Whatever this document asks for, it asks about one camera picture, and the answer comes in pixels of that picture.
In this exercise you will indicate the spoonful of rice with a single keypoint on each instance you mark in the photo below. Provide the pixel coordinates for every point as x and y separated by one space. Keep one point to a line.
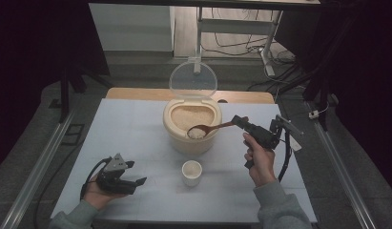
196 133

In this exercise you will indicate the black tripod stand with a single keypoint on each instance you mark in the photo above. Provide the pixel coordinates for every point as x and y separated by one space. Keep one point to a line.
65 95

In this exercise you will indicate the person's left hand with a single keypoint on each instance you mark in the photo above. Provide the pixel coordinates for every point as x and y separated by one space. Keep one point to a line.
98 197

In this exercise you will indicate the person's right hand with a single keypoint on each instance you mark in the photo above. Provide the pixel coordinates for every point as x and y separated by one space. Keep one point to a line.
262 165

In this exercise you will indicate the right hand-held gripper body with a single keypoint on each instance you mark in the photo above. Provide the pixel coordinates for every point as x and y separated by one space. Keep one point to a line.
263 135

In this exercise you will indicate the white paper tag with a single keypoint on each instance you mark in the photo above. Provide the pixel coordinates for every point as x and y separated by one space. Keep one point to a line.
296 145

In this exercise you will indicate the beige rice container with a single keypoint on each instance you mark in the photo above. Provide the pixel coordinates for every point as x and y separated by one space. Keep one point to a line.
192 146

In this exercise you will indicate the white desk frame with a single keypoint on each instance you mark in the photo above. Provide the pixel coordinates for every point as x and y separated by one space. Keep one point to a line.
235 26

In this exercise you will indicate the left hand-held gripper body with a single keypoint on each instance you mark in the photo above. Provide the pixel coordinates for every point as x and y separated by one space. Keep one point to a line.
115 183

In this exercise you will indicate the wooden table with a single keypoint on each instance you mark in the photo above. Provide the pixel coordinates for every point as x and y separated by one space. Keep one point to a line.
136 93

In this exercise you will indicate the aluminium rail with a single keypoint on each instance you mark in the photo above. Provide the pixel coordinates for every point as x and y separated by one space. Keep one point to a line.
340 171
41 171

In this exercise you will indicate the small white box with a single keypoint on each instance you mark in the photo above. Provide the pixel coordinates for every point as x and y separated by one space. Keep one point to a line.
313 114

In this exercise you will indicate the clear round container lid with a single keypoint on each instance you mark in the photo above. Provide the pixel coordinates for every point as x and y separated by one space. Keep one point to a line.
193 79

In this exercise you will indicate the white cup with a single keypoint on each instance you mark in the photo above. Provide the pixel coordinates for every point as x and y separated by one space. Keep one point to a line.
192 174

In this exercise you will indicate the brown wooden spoon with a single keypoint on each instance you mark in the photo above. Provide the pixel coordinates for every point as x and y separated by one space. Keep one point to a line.
209 128

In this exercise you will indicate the rice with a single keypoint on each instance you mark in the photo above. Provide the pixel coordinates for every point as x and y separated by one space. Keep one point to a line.
187 116

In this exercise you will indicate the pale table mat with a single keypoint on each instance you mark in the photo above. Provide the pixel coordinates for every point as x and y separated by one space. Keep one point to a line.
146 133

